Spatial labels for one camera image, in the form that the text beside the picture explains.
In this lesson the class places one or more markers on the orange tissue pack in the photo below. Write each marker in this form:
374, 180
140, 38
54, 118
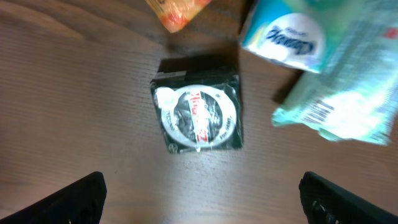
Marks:
176, 14

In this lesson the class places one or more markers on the teal wet wipes pack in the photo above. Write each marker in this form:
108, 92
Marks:
355, 97

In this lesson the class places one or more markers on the black box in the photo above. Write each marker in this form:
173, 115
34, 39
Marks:
197, 102

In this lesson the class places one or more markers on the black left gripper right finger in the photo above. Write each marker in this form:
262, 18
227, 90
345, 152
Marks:
325, 202

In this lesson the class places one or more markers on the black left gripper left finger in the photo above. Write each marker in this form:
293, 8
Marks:
81, 202

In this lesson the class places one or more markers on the teal kleenex tissue pack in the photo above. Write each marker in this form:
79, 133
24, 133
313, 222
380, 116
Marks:
285, 32

